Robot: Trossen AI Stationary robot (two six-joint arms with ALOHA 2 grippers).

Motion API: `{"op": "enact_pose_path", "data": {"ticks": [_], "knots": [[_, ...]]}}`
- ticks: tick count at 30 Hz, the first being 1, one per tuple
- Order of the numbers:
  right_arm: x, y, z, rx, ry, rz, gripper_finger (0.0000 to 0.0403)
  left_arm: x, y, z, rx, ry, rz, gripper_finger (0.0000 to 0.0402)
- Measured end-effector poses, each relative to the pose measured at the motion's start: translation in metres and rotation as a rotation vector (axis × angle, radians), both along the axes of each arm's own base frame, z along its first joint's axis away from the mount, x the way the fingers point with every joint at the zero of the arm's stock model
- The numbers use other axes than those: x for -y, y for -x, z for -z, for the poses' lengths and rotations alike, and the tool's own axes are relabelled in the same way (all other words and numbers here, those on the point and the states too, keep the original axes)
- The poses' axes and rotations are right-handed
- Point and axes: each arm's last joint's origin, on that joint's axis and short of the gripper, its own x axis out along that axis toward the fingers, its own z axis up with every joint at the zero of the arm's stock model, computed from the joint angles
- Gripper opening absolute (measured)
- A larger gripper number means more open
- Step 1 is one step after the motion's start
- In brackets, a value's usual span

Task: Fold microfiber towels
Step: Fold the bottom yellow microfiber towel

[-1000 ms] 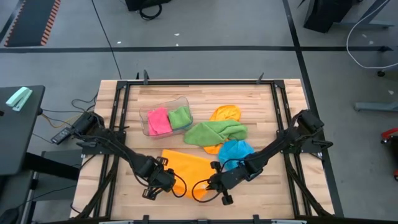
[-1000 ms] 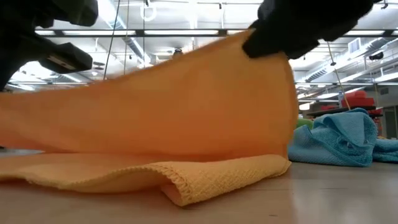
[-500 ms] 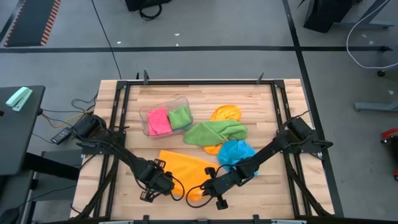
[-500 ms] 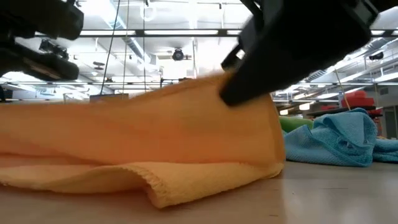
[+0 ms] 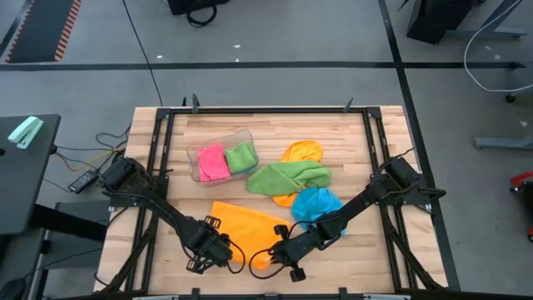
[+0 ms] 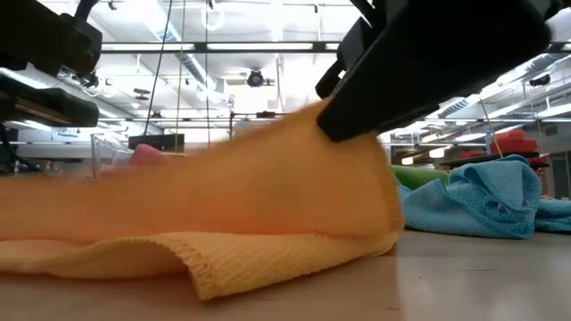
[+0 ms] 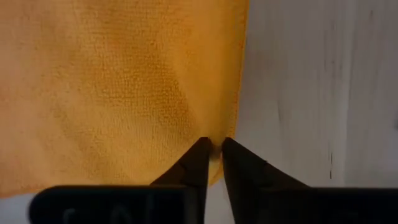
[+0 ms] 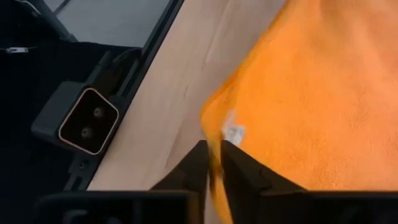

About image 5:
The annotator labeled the grey desk foot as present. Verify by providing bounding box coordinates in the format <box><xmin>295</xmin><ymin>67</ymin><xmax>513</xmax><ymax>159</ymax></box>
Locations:
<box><xmin>474</xmin><ymin>135</ymin><xmax>533</xmax><ymax>151</ymax></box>

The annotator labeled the black equipment box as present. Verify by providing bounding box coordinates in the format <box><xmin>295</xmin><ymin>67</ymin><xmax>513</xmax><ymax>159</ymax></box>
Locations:
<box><xmin>167</xmin><ymin>0</ymin><xmax>230</xmax><ymax>16</ymax></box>

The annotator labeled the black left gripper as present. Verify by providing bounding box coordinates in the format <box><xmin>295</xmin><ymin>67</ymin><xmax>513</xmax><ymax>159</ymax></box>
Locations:
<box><xmin>186</xmin><ymin>227</ymin><xmax>234</xmax><ymax>275</ymax></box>

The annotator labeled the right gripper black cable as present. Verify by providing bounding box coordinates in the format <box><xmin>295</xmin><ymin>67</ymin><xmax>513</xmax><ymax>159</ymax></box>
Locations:
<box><xmin>248</xmin><ymin>220</ymin><xmax>318</xmax><ymax>280</ymax></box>

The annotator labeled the clear plastic bin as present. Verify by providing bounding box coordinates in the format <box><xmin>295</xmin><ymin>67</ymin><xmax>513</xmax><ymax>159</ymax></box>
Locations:
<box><xmin>187</xmin><ymin>128</ymin><xmax>260</xmax><ymax>187</ymax></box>

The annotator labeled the black power adapter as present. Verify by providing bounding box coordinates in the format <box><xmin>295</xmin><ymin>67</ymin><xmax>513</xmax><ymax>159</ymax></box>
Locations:
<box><xmin>67</xmin><ymin>169</ymin><xmax>100</xmax><ymax>195</ymax></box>

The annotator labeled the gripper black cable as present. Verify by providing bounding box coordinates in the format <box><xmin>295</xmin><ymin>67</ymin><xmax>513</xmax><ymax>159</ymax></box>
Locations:
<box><xmin>227</xmin><ymin>239</ymin><xmax>247</xmax><ymax>275</ymax></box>
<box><xmin>248</xmin><ymin>220</ymin><xmax>318</xmax><ymax>280</ymax></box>

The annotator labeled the grey desk leg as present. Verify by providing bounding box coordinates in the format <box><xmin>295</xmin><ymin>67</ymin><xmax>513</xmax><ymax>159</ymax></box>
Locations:
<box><xmin>453</xmin><ymin>0</ymin><xmax>530</xmax><ymax>39</ymax></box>

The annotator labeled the red and black stool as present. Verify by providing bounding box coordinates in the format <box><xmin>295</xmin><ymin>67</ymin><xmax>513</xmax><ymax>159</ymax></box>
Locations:
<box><xmin>510</xmin><ymin>171</ymin><xmax>533</xmax><ymax>243</ymax></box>

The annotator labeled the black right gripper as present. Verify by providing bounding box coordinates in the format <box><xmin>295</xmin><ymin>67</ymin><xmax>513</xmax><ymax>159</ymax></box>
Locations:
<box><xmin>270</xmin><ymin>240</ymin><xmax>312</xmax><ymax>283</ymax></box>

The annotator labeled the orange microfiber towel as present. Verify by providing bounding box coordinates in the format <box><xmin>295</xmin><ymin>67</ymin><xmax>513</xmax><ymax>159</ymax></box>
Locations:
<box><xmin>272</xmin><ymin>140</ymin><xmax>325</xmax><ymax>208</ymax></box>
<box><xmin>210</xmin><ymin>201</ymin><xmax>292</xmax><ymax>271</ymax></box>

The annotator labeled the mint green stapler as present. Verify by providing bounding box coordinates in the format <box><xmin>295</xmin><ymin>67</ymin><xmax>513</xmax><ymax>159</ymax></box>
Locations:
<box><xmin>7</xmin><ymin>115</ymin><xmax>45</xmax><ymax>150</ymax></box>

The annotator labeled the white floor cable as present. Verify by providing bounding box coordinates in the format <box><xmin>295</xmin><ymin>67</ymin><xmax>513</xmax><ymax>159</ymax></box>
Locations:
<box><xmin>463</xmin><ymin>0</ymin><xmax>533</xmax><ymax>93</ymax></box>

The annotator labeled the long black floor cable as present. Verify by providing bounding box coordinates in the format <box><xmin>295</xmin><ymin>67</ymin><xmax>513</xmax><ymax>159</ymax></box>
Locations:
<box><xmin>122</xmin><ymin>0</ymin><xmax>164</xmax><ymax>108</ymax></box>

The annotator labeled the black side table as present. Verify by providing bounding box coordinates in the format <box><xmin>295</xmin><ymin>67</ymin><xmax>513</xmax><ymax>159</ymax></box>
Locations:
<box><xmin>0</xmin><ymin>114</ymin><xmax>62</xmax><ymax>237</ymax></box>

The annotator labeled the black cabinet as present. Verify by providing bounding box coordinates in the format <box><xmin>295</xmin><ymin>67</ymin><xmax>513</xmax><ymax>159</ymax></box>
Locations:
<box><xmin>406</xmin><ymin>0</ymin><xmax>474</xmax><ymax>45</ymax></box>

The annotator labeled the green microfiber towel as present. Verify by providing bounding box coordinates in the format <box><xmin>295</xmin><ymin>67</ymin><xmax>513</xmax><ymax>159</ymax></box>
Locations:
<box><xmin>224</xmin><ymin>141</ymin><xmax>258</xmax><ymax>174</ymax></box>
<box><xmin>245</xmin><ymin>160</ymin><xmax>333</xmax><ymax>197</ymax></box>

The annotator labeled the black mat with orange edge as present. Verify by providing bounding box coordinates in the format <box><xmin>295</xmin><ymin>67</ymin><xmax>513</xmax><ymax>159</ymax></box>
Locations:
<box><xmin>3</xmin><ymin>0</ymin><xmax>83</xmax><ymax>63</ymax></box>

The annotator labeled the black cable loop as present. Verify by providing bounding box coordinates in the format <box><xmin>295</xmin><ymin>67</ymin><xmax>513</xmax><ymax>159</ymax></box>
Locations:
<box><xmin>186</xmin><ymin>3</ymin><xmax>218</xmax><ymax>28</ymax></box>

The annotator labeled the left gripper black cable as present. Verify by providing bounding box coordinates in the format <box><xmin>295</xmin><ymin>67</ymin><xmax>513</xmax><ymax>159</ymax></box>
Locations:
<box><xmin>227</xmin><ymin>239</ymin><xmax>247</xmax><ymax>275</ymax></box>

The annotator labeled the yellow cable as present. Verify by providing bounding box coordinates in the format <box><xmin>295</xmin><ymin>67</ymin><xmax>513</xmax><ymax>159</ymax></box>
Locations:
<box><xmin>56</xmin><ymin>146</ymin><xmax>126</xmax><ymax>173</ymax></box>

